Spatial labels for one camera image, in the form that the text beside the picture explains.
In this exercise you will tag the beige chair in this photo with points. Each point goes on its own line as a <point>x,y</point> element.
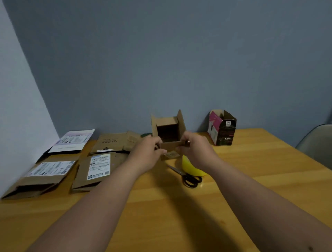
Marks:
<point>316,145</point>

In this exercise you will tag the person's left hand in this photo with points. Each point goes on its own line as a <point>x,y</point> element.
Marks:
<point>145,155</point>

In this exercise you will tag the person's left forearm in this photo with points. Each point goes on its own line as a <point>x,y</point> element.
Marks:
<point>85,215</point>

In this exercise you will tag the person's right hand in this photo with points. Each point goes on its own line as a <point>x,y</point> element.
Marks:
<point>199,153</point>

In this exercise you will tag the black box white label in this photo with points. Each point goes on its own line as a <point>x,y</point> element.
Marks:
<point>72,140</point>

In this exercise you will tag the green box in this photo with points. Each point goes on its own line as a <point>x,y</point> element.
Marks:
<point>146,135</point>

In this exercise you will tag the black scissors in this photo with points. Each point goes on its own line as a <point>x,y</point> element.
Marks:
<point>189,179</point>

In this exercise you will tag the small brown cardboard box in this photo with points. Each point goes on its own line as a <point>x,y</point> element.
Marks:
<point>168,124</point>

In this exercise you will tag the plain brown carton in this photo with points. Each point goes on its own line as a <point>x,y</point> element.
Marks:
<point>111,141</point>

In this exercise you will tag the pink and black carton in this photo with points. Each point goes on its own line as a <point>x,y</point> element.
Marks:
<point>223,129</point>

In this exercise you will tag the brown carton with label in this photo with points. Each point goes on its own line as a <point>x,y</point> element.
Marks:
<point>80,179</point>

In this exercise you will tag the person's right forearm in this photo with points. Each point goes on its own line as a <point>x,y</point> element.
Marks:
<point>267,210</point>

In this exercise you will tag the yellow tape roll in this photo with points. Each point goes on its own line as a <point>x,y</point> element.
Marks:
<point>190,168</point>

